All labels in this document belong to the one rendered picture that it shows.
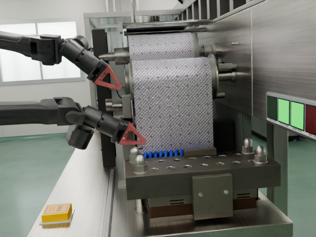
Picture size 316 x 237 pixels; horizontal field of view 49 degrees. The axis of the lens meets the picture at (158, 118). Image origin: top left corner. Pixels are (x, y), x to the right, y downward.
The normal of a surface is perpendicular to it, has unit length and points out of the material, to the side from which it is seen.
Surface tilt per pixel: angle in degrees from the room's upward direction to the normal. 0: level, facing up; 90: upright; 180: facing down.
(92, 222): 0
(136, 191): 90
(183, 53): 92
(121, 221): 0
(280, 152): 90
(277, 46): 90
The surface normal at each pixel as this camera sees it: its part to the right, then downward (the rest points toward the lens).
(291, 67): -0.99, 0.07
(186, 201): 0.10, 0.16
